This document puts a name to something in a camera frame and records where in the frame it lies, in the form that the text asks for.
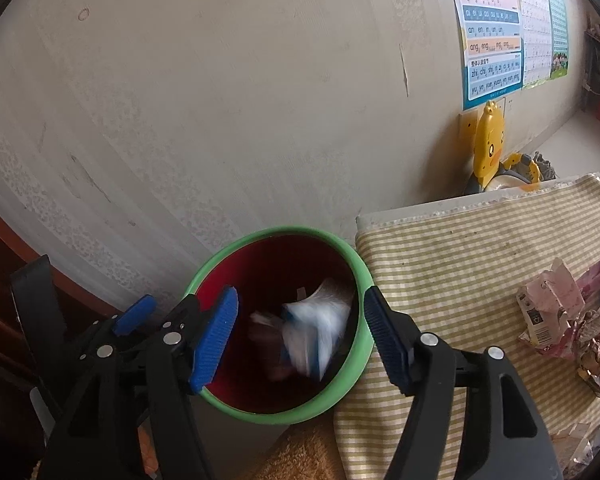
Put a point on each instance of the crushed pink white carton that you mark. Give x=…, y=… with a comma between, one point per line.
x=545, y=305

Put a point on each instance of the yellow checked table cloth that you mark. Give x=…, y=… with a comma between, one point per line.
x=455, y=270

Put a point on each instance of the green trash bin red inside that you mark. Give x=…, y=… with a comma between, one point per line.
x=280, y=260

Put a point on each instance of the yellow blue plastic toy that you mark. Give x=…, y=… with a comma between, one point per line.
x=522, y=165

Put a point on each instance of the blue wall poster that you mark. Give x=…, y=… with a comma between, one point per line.
x=490, y=35

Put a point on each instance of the yellow duck toy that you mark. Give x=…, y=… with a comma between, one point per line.
x=490, y=145

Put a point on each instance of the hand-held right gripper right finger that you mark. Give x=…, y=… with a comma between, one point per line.
x=385, y=345

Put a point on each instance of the brown wooden furniture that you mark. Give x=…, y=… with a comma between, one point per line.
x=0, y=270

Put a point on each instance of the beige wall plate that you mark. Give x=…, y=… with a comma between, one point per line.
x=467, y=127

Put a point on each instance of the dark red wrapper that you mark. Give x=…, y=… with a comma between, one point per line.
x=265, y=334

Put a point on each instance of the brown foil wrapper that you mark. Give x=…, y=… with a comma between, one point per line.
x=597, y=355

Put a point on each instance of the crumpled white wrapper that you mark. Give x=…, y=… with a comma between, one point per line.
x=580, y=447

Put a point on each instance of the grey cloth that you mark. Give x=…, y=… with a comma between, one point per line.
x=545, y=165

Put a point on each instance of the brown plush cloth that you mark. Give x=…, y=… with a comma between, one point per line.
x=295, y=455

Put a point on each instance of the green wall poster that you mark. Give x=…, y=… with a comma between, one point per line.
x=557, y=20

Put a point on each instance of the white chart wall poster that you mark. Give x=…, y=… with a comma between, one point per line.
x=535, y=20

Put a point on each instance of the white wall socket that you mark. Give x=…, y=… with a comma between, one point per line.
x=507, y=105

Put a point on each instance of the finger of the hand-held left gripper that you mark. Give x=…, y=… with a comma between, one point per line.
x=35, y=295
x=135, y=315

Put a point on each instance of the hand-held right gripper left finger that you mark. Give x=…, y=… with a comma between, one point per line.
x=215, y=340

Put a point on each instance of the white blue packet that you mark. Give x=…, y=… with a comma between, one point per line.
x=310, y=330

